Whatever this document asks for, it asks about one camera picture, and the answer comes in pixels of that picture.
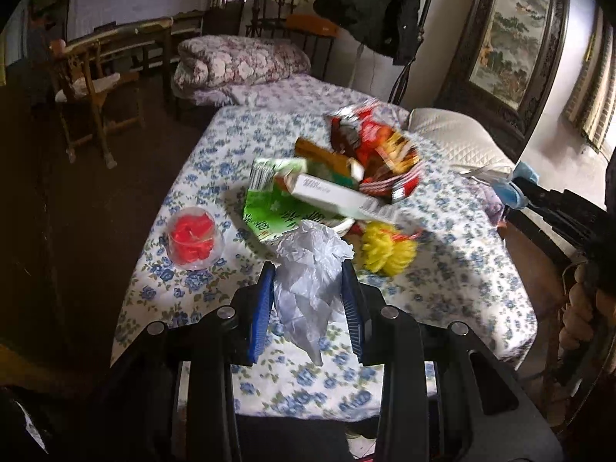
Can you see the yellow mesh scrubber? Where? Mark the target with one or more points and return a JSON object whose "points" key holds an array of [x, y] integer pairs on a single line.
{"points": [[385, 250]]}

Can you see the wooden headboard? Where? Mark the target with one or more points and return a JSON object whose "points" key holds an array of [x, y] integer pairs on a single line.
{"points": [[308, 23]]}

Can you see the lilac cloth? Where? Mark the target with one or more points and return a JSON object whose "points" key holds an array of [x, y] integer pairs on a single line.
{"points": [[491, 202]]}

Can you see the folded floral quilt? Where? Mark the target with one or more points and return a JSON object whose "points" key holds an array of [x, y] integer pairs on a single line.
{"points": [[240, 57]]}

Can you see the black coat stand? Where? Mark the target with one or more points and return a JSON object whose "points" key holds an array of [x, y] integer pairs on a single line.
{"points": [[403, 82]]}

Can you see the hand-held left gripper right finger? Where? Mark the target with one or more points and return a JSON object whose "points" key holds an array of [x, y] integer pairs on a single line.
{"points": [[351, 313]]}

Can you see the dark jacket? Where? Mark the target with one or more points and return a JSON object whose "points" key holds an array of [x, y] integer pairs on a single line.
{"points": [[375, 5]]}

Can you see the white plastic bag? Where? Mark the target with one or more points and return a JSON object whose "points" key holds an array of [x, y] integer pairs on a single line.
{"points": [[308, 274]]}

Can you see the wooden chair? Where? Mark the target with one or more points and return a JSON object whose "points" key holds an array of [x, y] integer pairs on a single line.
{"points": [[89, 87]]}

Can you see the blue cloth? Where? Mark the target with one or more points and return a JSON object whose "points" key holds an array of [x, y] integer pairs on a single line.
{"points": [[510, 190]]}

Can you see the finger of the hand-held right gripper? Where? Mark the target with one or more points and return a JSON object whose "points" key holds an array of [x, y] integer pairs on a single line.
{"points": [[553, 202]]}

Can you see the wooden desk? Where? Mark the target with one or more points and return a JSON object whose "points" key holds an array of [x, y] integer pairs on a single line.
{"points": [[139, 26]]}

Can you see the red snack bag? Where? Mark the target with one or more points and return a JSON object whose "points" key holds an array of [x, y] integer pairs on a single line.
{"points": [[390, 159]]}

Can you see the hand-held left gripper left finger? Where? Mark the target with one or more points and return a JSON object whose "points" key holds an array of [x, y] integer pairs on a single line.
{"points": [[262, 308]]}

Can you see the white quilted pillow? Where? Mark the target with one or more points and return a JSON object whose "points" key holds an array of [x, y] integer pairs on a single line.
{"points": [[457, 139]]}

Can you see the green flattened carton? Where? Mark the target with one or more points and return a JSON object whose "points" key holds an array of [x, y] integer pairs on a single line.
{"points": [[269, 207]]}

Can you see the person's right hand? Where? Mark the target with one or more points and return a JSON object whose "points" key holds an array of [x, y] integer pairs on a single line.
{"points": [[580, 313]]}

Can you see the dark framed landscape painting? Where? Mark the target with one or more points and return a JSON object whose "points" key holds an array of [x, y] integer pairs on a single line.
{"points": [[510, 38]]}

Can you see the orange brown box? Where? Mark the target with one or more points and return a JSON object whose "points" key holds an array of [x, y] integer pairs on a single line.
{"points": [[327, 159]]}

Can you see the clear cup with red wrapper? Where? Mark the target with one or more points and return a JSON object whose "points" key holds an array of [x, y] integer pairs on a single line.
{"points": [[192, 238]]}

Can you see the white cardboard box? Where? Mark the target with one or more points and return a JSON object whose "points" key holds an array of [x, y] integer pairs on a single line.
{"points": [[332, 192]]}

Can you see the lilac floral sheet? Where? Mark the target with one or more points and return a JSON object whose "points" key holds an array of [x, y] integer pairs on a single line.
{"points": [[308, 94]]}

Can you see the brown red snack wrapper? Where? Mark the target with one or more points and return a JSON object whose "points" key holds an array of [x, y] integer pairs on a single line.
{"points": [[351, 125]]}

